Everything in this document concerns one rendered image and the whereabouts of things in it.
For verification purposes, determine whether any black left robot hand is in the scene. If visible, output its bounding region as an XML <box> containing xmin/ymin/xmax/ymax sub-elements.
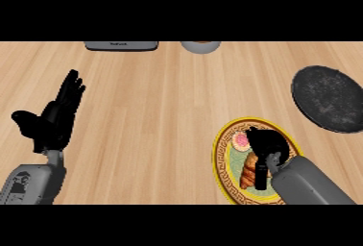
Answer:
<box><xmin>10</xmin><ymin>68</ymin><xmax>89</xmax><ymax>155</ymax></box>

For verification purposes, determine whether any grey flat appliance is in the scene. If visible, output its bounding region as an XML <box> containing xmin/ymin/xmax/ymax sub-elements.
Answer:
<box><xmin>84</xmin><ymin>40</ymin><xmax>161</xmax><ymax>53</ymax></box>

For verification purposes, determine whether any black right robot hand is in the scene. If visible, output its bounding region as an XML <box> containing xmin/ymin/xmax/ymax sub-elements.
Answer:
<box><xmin>245</xmin><ymin>126</ymin><xmax>292</xmax><ymax>191</ymax></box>

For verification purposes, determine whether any yellow rimmed patterned plate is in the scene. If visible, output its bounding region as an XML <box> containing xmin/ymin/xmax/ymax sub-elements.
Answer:
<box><xmin>211</xmin><ymin>116</ymin><xmax>302</xmax><ymax>206</ymax></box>

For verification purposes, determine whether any grey round cup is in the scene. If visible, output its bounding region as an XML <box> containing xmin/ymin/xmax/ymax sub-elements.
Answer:
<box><xmin>179</xmin><ymin>40</ymin><xmax>223</xmax><ymax>55</ymax></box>

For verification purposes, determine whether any golden brown croissant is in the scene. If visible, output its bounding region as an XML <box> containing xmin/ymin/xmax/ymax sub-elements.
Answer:
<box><xmin>238</xmin><ymin>149</ymin><xmax>260</xmax><ymax>190</ymax></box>

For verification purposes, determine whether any dark grey pan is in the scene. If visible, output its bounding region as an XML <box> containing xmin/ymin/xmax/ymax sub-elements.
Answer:
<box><xmin>289</xmin><ymin>64</ymin><xmax>363</xmax><ymax>135</ymax></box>

